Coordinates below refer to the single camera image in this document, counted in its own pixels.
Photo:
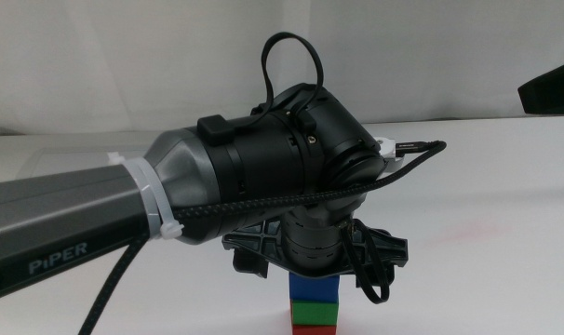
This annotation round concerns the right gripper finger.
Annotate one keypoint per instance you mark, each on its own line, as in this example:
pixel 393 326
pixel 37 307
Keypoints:
pixel 559 93

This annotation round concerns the green cube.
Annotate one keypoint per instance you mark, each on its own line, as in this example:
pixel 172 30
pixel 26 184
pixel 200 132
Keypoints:
pixel 314 313

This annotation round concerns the red cube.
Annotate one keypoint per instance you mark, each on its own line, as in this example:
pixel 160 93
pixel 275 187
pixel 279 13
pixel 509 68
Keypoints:
pixel 314 330

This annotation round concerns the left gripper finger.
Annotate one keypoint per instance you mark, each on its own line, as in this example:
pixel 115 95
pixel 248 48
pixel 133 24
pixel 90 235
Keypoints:
pixel 251 266

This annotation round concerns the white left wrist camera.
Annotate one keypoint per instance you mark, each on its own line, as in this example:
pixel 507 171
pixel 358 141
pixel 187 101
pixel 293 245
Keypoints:
pixel 388 148

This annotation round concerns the blue cube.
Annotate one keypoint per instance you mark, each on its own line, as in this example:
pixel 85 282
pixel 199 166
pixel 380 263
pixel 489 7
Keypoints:
pixel 312 288

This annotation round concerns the white zip tie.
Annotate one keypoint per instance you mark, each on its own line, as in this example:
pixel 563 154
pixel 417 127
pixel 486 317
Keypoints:
pixel 154 200

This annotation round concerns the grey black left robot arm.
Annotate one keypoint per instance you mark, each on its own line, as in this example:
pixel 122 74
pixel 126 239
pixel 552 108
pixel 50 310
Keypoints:
pixel 68 218

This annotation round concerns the white backdrop sheet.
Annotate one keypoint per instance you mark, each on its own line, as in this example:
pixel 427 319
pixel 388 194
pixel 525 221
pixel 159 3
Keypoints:
pixel 124 56

